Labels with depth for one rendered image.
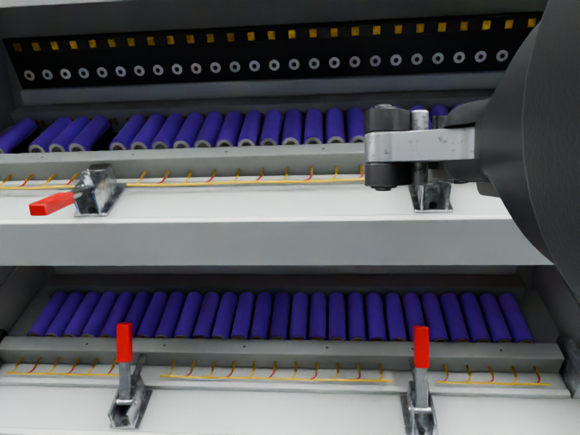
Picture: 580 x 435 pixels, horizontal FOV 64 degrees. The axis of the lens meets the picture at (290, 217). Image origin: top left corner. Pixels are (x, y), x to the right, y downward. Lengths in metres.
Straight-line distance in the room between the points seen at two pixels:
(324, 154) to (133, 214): 0.16
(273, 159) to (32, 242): 0.21
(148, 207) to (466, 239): 0.25
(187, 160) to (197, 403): 0.23
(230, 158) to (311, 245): 0.10
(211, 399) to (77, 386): 0.14
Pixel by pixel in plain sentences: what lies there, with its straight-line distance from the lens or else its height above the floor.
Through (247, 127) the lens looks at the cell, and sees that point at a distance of 0.45.
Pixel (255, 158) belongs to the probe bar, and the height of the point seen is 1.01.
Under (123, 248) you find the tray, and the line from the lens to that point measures 0.40.
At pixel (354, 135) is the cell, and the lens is 0.43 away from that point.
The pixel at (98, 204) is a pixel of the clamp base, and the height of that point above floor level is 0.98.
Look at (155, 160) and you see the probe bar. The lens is 0.41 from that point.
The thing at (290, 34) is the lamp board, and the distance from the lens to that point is 0.49.
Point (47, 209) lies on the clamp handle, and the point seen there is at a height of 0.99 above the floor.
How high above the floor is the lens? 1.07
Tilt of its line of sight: 16 degrees down
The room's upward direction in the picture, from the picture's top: 2 degrees counter-clockwise
